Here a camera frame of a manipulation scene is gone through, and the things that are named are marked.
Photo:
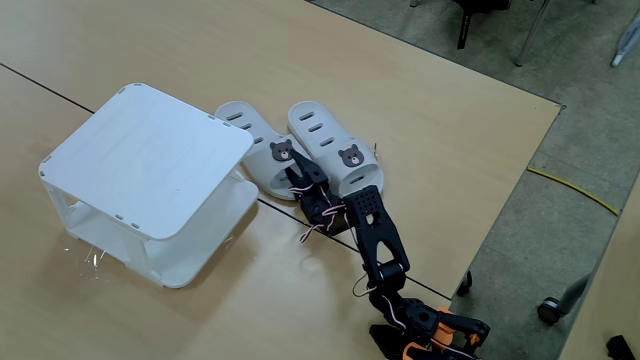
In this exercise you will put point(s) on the white bear slipper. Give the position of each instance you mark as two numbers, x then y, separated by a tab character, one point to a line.
255	135
325	130

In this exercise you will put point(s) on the white two-tier box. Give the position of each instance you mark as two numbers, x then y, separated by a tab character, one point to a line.
145	160

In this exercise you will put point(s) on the black table caster wheel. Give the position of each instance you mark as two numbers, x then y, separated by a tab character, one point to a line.
465	284

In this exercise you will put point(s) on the black chair part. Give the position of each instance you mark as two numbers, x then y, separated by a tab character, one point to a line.
475	7

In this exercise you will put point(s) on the metal chair leg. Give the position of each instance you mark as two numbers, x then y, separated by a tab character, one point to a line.
531	35

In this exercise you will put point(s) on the chair caster wheel with leg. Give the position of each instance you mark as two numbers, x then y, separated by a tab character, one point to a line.
550	310

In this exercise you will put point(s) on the white folded umbrella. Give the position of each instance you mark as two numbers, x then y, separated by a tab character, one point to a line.
627	40

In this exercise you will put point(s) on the small black floor object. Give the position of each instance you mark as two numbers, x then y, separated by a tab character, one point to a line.
620	347

